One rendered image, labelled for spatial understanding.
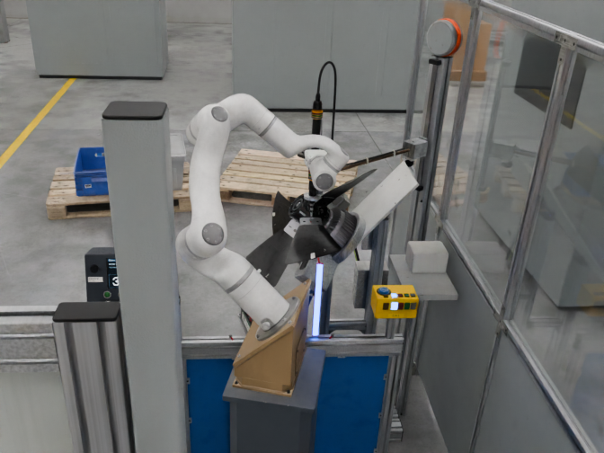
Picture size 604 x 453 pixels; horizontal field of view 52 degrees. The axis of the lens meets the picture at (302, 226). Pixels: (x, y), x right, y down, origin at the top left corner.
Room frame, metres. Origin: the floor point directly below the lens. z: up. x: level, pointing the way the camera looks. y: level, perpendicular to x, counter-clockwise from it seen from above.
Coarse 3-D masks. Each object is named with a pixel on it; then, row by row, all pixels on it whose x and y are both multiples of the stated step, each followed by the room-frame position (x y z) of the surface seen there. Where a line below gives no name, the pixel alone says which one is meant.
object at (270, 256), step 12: (276, 240) 2.37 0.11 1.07; (288, 240) 2.36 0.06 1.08; (252, 252) 2.40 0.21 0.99; (264, 252) 2.36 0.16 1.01; (276, 252) 2.34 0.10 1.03; (288, 252) 2.33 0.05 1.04; (252, 264) 2.35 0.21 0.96; (264, 264) 2.32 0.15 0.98; (276, 264) 2.30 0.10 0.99; (276, 276) 2.26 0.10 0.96
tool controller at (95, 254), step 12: (96, 252) 1.89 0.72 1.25; (108, 252) 1.89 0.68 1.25; (84, 264) 1.85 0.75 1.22; (96, 264) 1.85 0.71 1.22; (108, 264) 1.85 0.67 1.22; (96, 276) 1.84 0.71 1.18; (108, 276) 1.84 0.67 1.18; (96, 288) 1.83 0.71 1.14; (108, 288) 1.83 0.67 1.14; (96, 300) 1.81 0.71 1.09; (108, 300) 1.82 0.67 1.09
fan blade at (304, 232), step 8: (296, 232) 2.25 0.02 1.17; (304, 232) 2.24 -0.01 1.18; (312, 232) 2.24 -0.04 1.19; (320, 232) 2.24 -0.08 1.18; (296, 240) 2.20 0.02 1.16; (304, 240) 2.19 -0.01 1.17; (312, 240) 2.18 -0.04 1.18; (320, 240) 2.18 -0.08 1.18; (328, 240) 2.18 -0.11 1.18; (296, 248) 2.15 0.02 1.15; (304, 248) 2.14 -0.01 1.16; (312, 248) 2.13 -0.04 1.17; (320, 248) 2.13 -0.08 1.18; (328, 248) 2.12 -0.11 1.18; (336, 248) 2.11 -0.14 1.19; (288, 256) 2.12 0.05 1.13; (296, 256) 2.11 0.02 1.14; (304, 256) 2.10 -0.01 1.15; (320, 256) 2.08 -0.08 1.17
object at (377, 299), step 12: (372, 288) 2.04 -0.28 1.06; (396, 288) 2.03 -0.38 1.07; (408, 288) 2.03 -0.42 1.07; (372, 300) 2.01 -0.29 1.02; (384, 300) 1.95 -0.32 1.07; (396, 300) 1.95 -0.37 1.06; (408, 300) 1.96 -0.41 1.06; (384, 312) 1.95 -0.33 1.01; (396, 312) 1.95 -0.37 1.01; (408, 312) 1.96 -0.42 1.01
